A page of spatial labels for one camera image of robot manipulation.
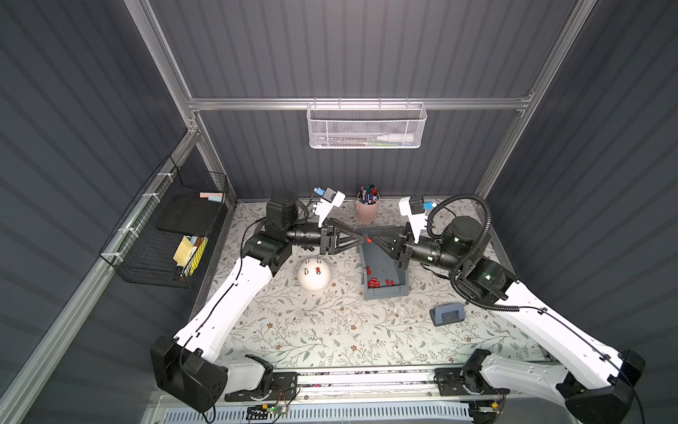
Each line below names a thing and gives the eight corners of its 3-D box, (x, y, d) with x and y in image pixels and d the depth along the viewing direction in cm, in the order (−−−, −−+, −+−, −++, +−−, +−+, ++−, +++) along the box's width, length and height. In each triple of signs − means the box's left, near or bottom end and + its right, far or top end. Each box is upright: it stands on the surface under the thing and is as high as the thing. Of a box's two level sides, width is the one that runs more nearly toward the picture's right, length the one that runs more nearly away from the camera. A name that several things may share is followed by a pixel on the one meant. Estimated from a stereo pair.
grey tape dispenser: (434, 327, 86) (438, 321, 82) (428, 313, 89) (432, 307, 85) (462, 321, 87) (468, 316, 83) (456, 308, 90) (461, 302, 86)
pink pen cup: (363, 226, 113) (365, 204, 103) (351, 213, 118) (352, 191, 107) (380, 216, 117) (383, 194, 106) (368, 205, 121) (370, 182, 111)
